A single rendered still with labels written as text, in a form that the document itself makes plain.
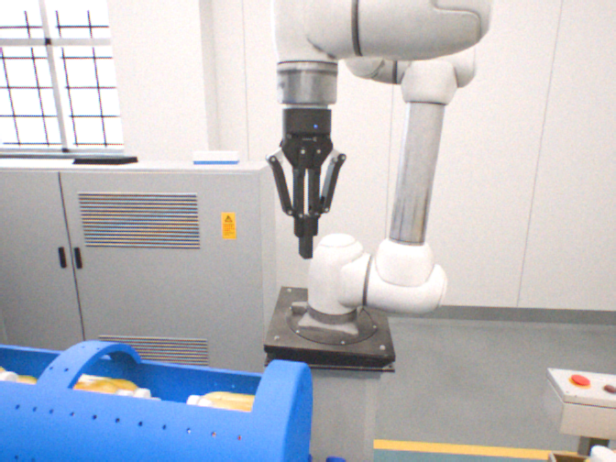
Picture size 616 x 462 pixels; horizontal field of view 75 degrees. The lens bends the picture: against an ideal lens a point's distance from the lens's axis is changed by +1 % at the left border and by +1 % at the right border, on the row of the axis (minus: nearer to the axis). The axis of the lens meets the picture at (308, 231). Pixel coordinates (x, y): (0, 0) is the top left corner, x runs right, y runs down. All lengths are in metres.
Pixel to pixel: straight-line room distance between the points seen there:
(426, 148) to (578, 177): 2.80
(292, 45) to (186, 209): 1.72
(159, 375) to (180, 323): 1.45
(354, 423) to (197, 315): 1.34
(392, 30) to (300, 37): 0.12
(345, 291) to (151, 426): 0.62
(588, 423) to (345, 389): 0.58
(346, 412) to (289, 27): 1.05
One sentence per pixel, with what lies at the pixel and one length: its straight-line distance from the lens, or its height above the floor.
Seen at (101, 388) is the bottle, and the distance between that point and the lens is 0.93.
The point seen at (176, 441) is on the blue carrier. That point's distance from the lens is 0.76.
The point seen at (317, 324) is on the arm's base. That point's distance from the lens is 1.23.
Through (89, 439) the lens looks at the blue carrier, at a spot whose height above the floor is 1.16.
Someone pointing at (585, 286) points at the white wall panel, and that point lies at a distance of 4.13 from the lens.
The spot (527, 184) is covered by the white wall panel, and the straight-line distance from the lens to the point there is 3.67.
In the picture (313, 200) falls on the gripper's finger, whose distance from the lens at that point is 0.64.
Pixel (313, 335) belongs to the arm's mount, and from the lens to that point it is 1.22.
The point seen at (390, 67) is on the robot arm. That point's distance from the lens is 1.11.
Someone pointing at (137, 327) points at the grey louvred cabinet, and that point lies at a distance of 2.61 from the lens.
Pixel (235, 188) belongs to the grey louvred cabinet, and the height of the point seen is 1.35.
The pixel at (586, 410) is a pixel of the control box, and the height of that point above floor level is 1.07.
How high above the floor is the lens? 1.66
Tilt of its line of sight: 15 degrees down
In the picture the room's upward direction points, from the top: straight up
